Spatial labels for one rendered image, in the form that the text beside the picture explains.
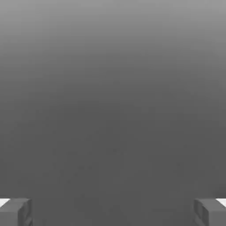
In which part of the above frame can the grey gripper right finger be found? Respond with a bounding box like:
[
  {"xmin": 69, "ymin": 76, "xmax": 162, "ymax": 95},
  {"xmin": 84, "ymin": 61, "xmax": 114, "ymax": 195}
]
[{"xmin": 193, "ymin": 198, "xmax": 226, "ymax": 226}]

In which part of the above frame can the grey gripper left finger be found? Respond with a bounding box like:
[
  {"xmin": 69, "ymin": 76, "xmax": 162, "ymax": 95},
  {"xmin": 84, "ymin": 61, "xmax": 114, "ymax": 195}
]
[{"xmin": 0, "ymin": 198, "xmax": 34, "ymax": 226}]

